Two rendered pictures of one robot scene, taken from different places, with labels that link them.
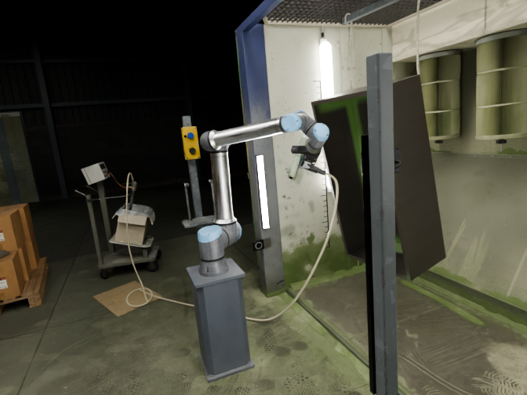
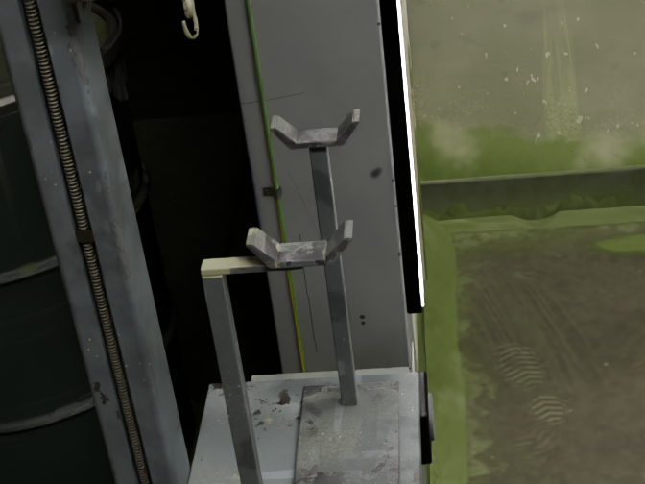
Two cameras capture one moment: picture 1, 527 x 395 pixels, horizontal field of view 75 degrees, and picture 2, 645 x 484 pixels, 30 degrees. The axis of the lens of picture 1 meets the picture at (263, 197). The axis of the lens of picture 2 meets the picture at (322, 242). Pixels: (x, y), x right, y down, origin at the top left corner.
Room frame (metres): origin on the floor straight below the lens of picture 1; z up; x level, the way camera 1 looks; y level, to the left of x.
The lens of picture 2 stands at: (2.32, 1.27, 1.56)
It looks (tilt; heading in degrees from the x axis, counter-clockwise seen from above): 30 degrees down; 298
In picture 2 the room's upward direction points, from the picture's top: 7 degrees counter-clockwise
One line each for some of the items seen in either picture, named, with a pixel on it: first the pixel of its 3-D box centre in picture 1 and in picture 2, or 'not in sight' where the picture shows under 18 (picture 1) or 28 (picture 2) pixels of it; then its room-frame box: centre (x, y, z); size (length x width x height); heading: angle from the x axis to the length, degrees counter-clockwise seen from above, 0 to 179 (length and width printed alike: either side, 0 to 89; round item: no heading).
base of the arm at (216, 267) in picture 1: (213, 262); not in sight; (2.04, 0.35, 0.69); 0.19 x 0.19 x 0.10
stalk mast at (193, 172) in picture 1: (198, 213); (150, 462); (2.90, 0.57, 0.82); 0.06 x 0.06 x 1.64; 21
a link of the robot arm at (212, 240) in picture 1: (211, 241); not in sight; (2.05, 0.34, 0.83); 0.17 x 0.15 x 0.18; 153
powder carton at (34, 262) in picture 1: (20, 251); not in sight; (3.91, 2.90, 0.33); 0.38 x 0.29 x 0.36; 28
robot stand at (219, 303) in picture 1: (219, 317); not in sight; (2.04, 0.35, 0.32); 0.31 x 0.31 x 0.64; 21
